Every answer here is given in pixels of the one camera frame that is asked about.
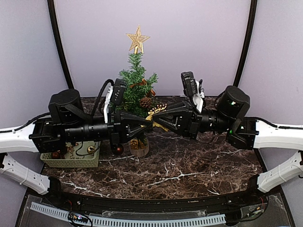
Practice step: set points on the right black frame post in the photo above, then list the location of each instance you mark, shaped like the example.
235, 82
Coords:
246, 42

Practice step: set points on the brown ball ornament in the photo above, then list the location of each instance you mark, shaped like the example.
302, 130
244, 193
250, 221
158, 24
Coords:
119, 149
55, 155

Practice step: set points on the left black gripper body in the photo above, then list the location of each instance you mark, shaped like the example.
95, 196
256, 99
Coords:
78, 133

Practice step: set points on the black frame post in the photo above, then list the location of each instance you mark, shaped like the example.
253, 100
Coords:
59, 44
246, 42

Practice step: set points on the white slotted cable duct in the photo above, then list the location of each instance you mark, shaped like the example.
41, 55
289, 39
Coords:
81, 220

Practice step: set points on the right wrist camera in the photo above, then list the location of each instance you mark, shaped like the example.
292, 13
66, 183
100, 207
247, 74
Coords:
193, 90

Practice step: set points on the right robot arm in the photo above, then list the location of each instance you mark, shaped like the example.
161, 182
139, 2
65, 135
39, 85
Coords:
242, 132

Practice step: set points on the brown pine cone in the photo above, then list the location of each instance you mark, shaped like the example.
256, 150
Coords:
145, 102

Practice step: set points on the green perforated plastic basket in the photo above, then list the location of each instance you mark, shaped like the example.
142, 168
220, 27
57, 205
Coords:
76, 156

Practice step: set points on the left black frame post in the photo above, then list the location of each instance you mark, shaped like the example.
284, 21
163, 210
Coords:
59, 44

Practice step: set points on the black front rail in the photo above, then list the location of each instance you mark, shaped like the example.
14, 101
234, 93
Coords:
221, 203

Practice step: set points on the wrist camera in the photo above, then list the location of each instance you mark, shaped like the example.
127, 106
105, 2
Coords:
114, 95
193, 90

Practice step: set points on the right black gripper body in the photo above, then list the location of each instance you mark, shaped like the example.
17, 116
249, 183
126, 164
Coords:
222, 124

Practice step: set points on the gold star tree topper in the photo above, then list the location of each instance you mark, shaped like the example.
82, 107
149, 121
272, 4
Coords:
137, 40

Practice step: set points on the round wooden tree base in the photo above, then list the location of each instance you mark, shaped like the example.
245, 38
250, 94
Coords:
142, 151

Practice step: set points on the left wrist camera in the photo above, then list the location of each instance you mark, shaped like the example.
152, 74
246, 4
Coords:
114, 95

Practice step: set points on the small green christmas tree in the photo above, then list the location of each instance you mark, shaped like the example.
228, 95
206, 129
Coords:
137, 101

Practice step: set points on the brown ribbon bow ornament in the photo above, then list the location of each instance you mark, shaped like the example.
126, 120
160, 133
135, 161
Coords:
142, 83

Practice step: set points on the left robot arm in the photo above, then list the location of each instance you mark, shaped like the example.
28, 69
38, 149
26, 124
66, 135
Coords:
31, 137

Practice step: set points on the gold gift box ornament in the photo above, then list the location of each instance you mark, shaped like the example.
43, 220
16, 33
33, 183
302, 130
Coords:
134, 144

